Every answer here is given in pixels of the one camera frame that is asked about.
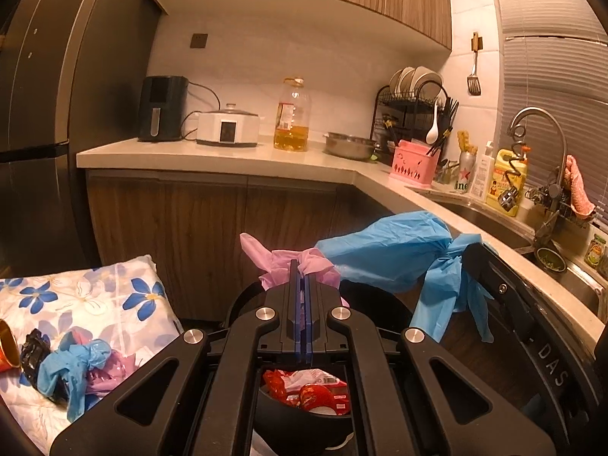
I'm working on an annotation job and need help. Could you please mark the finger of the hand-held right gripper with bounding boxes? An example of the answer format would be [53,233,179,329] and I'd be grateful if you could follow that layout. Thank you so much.
[462,243,523,314]

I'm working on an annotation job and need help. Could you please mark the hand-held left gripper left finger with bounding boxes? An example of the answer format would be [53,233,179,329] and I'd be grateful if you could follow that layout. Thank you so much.
[50,260,303,456]

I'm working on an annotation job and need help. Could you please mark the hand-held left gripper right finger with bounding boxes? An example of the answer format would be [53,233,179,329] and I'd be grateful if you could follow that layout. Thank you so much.
[303,266,556,456]

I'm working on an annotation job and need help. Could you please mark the pink plastic bag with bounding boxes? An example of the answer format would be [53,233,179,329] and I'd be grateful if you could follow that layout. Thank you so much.
[71,332,143,397]
[240,233,342,293]

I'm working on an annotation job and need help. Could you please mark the red plastic bag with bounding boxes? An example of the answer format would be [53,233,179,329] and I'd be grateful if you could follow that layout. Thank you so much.
[263,369,305,407]

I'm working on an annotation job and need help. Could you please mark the blue plastic bag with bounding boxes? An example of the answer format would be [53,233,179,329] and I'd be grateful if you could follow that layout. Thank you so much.
[314,210,499,344]

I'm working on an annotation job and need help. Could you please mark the red packet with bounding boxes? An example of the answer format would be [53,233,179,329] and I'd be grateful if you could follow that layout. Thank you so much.
[285,370,350,414]

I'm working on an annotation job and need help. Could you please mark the black trash bin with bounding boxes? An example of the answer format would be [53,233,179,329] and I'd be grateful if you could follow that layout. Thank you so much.
[223,279,414,456]

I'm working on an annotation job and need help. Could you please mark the black wrapper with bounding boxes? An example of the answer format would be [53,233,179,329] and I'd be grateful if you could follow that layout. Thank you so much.
[20,330,51,385]

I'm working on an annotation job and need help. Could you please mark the orange cup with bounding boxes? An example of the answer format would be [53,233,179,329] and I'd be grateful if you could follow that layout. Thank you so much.
[0,319,22,374]

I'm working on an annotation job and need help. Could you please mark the steel kitchen sink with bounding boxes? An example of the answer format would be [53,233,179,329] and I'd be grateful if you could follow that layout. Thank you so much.
[418,189,608,319]

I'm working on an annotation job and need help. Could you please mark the steel strainer cup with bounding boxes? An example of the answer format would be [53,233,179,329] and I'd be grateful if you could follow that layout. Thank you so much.
[532,246,568,272]

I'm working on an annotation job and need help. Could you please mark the green drink can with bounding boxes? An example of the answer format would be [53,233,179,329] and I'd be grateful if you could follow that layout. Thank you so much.
[453,152,477,195]

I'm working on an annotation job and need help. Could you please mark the white plastic bottle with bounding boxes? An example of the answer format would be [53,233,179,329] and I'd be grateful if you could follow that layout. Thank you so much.
[470,141,496,203]

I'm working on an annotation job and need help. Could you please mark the yellow detergent bottle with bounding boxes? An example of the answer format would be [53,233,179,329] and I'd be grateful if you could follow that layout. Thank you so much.
[485,145,529,214]

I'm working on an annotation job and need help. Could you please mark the pink utensil holder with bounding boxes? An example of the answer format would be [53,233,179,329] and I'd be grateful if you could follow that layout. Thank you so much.
[389,140,442,188]

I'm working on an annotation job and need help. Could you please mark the bundle of black chopsticks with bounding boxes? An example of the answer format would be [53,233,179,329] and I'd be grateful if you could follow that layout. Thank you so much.
[426,97,460,157]

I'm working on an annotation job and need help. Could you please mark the green label jar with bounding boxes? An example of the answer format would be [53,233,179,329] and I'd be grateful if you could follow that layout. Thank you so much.
[584,234,608,269]

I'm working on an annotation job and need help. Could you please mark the pink dish cloth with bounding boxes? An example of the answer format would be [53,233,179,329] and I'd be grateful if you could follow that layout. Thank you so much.
[564,154,597,214]

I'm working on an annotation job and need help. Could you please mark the wooden base cabinets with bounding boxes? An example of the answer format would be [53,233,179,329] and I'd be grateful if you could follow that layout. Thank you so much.
[85,171,594,357]

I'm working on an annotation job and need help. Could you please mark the white ladle spoon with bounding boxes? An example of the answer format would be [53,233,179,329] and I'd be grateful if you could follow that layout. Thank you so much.
[425,100,445,146]

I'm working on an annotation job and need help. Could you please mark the steel kitchen faucet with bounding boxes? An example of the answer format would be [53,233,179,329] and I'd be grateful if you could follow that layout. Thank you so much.
[507,107,571,248]

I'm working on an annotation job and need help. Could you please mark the steel mixing bowl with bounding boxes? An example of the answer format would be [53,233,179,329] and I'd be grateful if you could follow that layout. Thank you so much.
[323,132,378,161]

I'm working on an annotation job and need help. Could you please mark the cooking oil bottle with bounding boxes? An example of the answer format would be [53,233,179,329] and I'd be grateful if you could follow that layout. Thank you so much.
[273,77,312,152]

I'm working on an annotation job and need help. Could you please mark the black dish rack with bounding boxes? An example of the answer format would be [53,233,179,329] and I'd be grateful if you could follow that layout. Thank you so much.
[370,80,459,153]

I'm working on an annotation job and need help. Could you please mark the metal slotted spatula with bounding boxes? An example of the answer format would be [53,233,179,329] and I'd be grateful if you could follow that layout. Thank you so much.
[467,50,480,96]

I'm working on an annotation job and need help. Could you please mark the white electric cooker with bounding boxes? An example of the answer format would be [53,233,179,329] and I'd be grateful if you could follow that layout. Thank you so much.
[196,103,260,147]

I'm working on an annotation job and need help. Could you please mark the blue floral blanket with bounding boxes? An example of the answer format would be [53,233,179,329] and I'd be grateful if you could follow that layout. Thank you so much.
[0,254,184,456]

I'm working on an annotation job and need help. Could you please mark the grey window blinds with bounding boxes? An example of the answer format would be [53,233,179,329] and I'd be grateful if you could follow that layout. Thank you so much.
[489,0,608,229]

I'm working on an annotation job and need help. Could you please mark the black air fryer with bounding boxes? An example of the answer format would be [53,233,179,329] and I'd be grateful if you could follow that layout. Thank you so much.
[138,76,188,142]

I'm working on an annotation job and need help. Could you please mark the dark grey refrigerator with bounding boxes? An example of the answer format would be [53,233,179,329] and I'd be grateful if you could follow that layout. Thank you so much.
[0,0,165,267]

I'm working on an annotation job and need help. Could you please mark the coiled sprayer hose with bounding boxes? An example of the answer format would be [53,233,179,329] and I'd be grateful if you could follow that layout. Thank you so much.
[499,123,528,217]

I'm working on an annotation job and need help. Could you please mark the wire sink caddy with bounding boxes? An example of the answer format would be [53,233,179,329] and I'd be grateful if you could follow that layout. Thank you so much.
[525,185,597,222]

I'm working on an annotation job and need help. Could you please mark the black power cable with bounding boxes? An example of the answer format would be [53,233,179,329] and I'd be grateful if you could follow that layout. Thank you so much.
[183,82,222,141]

